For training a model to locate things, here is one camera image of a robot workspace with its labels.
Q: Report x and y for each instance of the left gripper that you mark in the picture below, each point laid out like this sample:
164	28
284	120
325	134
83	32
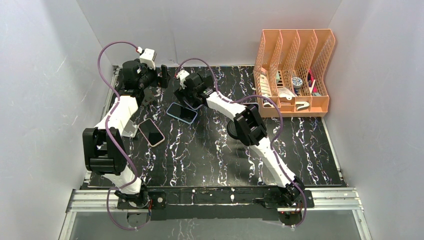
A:
164	81

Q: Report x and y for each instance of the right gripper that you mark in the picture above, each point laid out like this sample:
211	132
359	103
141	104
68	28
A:
182	93

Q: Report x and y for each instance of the black round base phone stand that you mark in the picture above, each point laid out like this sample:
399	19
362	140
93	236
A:
232	130

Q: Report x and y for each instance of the pink case phone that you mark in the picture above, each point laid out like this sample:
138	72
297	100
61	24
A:
151	132

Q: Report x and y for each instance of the orange desk file organizer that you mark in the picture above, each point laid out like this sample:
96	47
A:
292	53

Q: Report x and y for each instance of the purple case phone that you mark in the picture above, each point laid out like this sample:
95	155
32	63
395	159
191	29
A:
196	108

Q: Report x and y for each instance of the purple back magsafe phone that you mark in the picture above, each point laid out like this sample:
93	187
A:
249	104

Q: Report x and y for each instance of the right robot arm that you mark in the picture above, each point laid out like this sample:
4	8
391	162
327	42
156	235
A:
249	129

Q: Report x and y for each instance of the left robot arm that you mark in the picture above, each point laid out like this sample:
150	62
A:
103	146

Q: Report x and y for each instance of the dark wooden phone stand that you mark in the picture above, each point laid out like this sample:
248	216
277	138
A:
148	98

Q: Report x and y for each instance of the blue case phone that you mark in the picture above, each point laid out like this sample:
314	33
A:
181	113

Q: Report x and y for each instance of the silver metal phone stand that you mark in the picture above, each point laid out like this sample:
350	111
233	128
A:
130	130

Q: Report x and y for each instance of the white oval label pack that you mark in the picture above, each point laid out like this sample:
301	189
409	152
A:
264	85

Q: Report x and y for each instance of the teal stapler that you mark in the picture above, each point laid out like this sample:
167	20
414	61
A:
267	103

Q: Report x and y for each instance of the green tall box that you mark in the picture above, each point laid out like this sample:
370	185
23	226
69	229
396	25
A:
277	78

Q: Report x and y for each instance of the white plastic packet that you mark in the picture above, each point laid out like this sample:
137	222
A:
285	93

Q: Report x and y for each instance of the round blue lid jar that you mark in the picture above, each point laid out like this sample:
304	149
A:
297	82

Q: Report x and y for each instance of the white flat card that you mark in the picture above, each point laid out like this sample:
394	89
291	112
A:
312	86

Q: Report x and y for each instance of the magenta notebook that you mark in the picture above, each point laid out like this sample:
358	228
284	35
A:
309	78

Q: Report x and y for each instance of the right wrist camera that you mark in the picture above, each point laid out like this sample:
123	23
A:
182	76

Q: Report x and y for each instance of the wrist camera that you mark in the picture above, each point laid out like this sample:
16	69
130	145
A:
182	76
147	56

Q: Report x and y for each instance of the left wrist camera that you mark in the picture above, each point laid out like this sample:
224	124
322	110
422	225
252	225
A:
147	56

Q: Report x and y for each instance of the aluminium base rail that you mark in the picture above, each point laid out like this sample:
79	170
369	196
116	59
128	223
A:
215	214

